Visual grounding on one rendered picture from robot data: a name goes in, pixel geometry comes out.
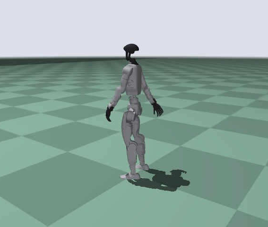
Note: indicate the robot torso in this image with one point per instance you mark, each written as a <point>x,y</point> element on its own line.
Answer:
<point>133,88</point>

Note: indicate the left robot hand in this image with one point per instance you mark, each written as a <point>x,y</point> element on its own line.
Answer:
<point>108,112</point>

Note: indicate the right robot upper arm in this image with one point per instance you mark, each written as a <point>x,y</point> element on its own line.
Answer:
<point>143,82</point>

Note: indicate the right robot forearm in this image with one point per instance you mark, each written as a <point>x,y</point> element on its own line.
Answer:
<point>148,94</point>

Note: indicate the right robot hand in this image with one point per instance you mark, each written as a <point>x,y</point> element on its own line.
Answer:
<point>157,107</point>

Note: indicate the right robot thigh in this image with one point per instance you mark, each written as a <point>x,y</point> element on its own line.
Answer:
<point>139,138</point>

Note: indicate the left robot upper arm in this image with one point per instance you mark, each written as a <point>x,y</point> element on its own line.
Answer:
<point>126,73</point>

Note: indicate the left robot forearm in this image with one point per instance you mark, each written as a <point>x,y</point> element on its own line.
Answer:
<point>116,97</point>

